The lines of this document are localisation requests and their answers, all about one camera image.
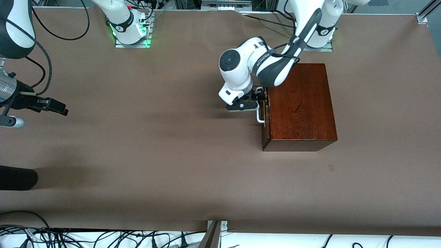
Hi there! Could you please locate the wooden drawer with white handle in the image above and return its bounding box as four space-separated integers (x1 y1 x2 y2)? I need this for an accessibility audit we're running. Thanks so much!
256 86 272 138

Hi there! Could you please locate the black cylindrical object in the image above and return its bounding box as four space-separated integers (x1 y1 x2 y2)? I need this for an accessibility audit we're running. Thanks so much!
0 165 38 191

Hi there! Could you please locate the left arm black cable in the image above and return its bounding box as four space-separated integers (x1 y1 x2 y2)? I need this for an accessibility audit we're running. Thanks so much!
258 0 302 66

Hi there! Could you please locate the dark brown wooden cabinet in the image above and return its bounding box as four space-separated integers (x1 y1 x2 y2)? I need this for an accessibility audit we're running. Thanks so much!
261 63 338 152

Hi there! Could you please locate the tangled black cable bundle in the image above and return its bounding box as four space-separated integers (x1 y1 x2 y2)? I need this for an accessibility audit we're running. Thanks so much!
0 210 207 248

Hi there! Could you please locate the aluminium frame bar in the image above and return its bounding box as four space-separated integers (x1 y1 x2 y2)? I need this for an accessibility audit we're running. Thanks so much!
202 0 252 8

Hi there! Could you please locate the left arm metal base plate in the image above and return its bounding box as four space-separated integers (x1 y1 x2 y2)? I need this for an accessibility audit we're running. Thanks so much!
303 41 334 52

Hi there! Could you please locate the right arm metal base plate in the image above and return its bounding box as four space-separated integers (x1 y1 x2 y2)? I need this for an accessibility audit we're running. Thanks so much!
115 19 152 49

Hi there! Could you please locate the grey metal camera post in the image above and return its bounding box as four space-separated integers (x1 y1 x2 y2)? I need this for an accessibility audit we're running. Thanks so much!
198 220 228 248

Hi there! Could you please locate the black base power cable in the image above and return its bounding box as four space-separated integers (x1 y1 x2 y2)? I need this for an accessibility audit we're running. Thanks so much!
246 14 295 29

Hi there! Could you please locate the brown table cover sheet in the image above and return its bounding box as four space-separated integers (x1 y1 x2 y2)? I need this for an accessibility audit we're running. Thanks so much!
0 8 441 236

